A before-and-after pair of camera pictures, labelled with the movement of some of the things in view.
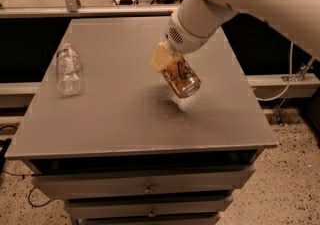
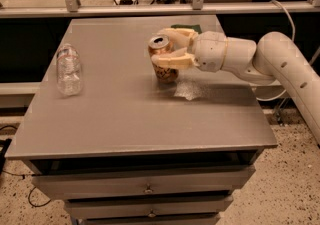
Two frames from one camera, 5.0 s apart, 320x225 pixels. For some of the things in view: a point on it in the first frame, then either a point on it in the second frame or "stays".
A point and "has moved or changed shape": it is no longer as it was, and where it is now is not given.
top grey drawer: [129, 183] stays
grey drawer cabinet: [108, 134] stays
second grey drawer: [148, 207] stays
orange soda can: [182, 78] has moved or changed shape
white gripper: [182, 39] → [210, 50]
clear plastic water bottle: [68, 70] stays
